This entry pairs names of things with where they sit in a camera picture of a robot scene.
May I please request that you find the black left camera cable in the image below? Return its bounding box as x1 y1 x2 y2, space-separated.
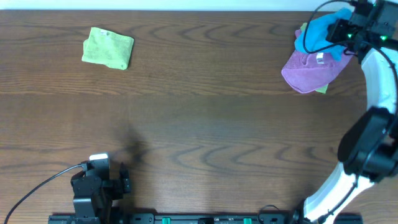
2 163 88 224

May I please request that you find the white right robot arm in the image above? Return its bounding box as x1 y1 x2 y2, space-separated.
285 1 397 223

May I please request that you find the blue microfiber cloth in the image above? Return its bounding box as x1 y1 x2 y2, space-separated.
295 8 352 61

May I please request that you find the purple microfiber cloth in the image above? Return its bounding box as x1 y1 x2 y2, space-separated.
281 47 352 94

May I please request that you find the folded green cloth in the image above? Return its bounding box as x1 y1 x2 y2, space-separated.
81 27 134 70

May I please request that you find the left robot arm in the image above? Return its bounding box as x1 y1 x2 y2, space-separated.
71 159 131 223

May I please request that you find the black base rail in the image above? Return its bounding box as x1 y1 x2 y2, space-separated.
48 213 364 224

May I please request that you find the green cloth under purple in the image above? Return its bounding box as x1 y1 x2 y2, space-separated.
300 22 329 95

